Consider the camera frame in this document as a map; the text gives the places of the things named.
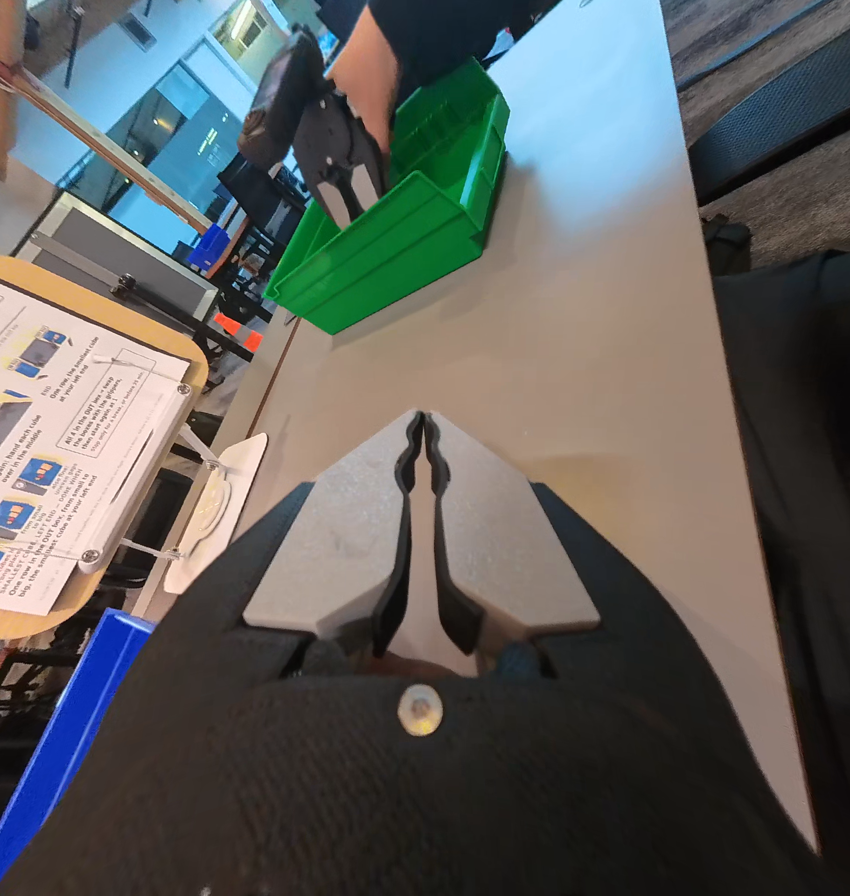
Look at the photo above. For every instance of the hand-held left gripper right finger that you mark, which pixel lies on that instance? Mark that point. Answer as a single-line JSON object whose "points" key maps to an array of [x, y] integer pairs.
{"points": [[516, 553]]}

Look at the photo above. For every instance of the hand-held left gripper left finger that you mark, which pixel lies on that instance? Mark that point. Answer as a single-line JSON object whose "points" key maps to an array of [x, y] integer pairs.
{"points": [[334, 553]]}

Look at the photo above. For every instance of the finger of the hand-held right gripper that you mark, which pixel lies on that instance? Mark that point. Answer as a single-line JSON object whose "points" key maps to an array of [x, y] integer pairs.
{"points": [[369, 183], [335, 203]]}

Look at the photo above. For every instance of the green plastic bin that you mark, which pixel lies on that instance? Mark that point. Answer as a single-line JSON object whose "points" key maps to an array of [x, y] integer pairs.
{"points": [[411, 245]]}

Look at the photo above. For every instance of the blue plastic bin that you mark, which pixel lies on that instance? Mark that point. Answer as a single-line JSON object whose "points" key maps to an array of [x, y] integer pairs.
{"points": [[54, 735]]}

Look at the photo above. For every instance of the person's right forearm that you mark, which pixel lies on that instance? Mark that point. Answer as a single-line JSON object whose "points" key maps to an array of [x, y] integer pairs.
{"points": [[453, 35]]}

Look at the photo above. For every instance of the person's right hand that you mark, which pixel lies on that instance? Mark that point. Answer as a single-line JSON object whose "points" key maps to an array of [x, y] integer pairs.
{"points": [[369, 70]]}

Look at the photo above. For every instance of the small blue storage bin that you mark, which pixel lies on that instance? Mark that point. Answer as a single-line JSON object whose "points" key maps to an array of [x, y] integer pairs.
{"points": [[209, 248]]}

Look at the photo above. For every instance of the orange traffic cone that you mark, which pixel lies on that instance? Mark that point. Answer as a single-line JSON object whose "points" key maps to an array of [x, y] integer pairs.
{"points": [[239, 332]]}

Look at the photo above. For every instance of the diagonal support beam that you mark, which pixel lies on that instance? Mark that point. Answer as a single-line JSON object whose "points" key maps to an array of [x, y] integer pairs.
{"points": [[110, 150]]}

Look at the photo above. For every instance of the grey aluminium-framed case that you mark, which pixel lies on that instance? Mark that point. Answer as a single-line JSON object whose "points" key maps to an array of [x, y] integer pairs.
{"points": [[103, 245]]}

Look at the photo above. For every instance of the person's legs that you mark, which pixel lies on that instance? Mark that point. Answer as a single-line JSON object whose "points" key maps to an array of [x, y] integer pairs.
{"points": [[803, 490]]}

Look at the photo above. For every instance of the black office chair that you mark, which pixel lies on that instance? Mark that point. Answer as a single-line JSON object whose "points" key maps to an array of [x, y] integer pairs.
{"points": [[782, 119]]}

